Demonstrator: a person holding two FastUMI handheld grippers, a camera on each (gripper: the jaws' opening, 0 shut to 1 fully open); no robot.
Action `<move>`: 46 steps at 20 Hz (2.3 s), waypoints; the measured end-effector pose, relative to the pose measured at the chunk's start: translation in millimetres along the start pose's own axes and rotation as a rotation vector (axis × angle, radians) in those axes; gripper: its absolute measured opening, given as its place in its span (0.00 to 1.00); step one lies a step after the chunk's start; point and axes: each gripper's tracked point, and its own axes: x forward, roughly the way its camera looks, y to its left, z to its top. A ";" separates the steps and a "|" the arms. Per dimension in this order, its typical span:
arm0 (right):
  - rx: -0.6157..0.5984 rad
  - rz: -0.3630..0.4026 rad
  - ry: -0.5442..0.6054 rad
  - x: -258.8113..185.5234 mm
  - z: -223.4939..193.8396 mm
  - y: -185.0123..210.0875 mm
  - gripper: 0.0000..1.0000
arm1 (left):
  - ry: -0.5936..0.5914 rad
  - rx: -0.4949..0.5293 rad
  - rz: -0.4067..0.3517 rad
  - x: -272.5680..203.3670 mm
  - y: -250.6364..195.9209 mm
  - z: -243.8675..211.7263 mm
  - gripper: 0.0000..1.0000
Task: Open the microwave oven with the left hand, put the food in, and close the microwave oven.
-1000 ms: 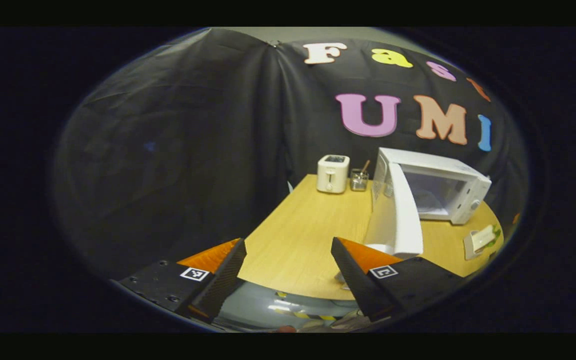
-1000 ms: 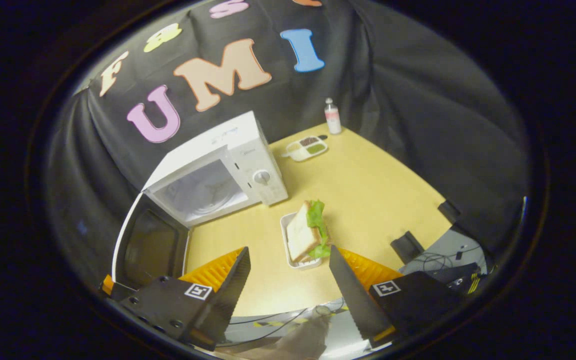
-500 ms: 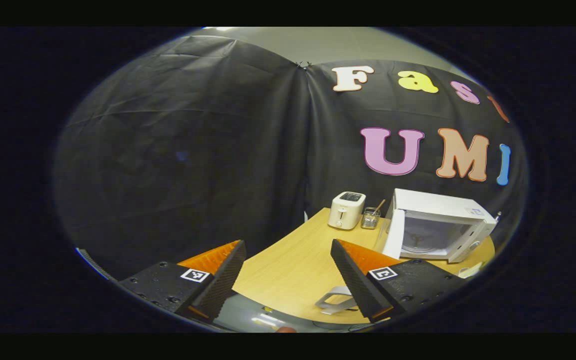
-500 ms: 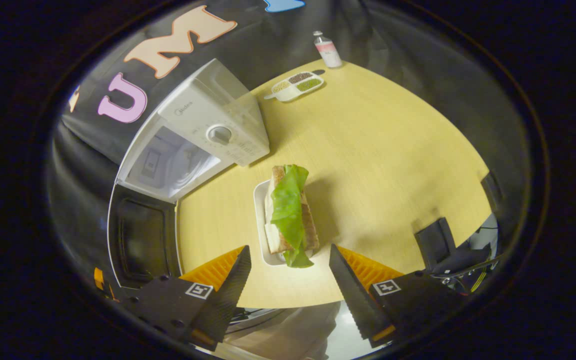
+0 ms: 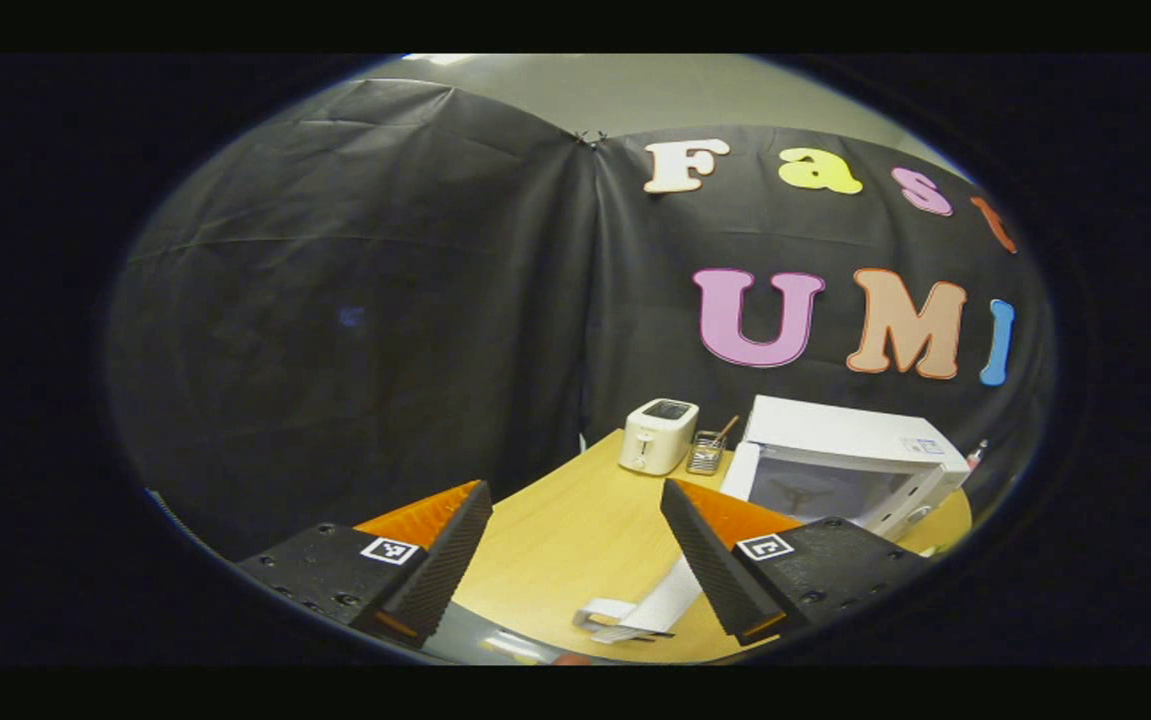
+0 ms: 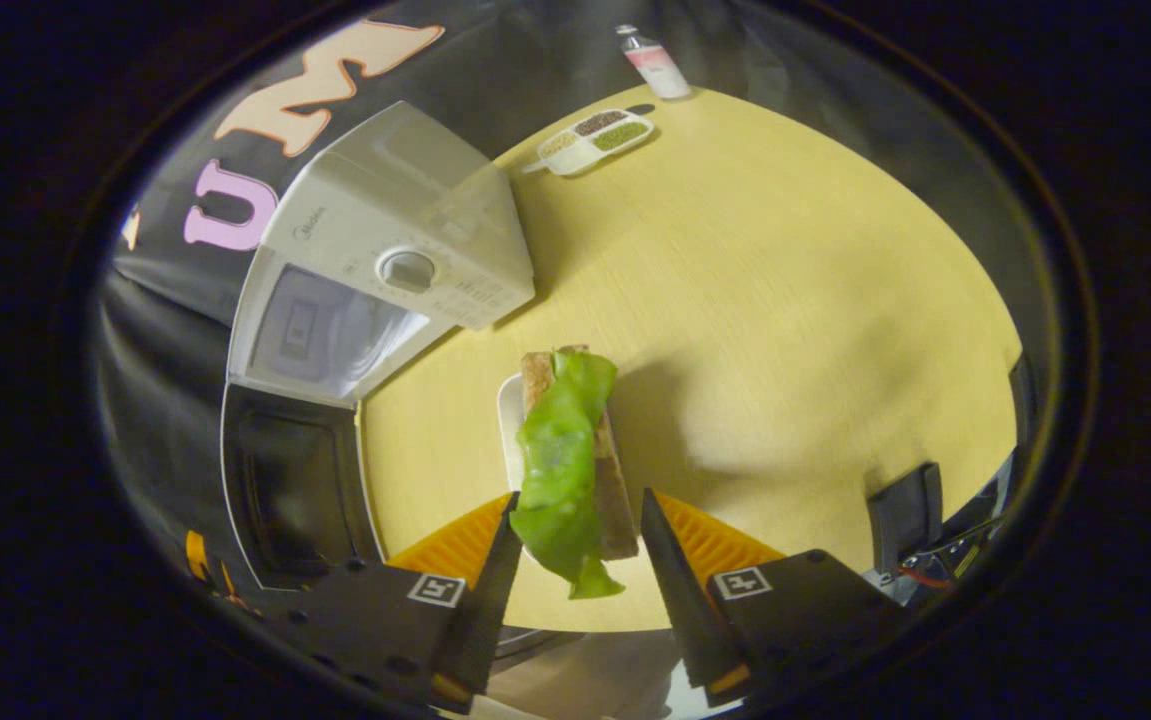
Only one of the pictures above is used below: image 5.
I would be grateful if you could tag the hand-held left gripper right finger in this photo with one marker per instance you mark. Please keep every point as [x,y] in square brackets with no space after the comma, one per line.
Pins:
[710,570]

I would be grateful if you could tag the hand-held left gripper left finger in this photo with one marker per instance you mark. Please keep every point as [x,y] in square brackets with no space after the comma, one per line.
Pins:
[445,570]

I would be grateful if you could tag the white microwave oven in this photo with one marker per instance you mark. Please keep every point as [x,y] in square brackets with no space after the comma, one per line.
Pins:
[835,435]

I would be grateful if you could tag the white toaster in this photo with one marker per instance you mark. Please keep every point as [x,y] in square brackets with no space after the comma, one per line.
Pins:
[657,440]

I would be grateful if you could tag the wooden stick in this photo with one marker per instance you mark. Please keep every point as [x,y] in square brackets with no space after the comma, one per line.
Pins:
[727,428]

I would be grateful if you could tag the black backdrop cloth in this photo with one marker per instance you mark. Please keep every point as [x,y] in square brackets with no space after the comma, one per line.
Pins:
[355,300]

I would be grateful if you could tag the clear bottle with pink label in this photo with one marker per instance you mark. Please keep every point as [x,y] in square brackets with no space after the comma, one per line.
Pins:
[977,455]

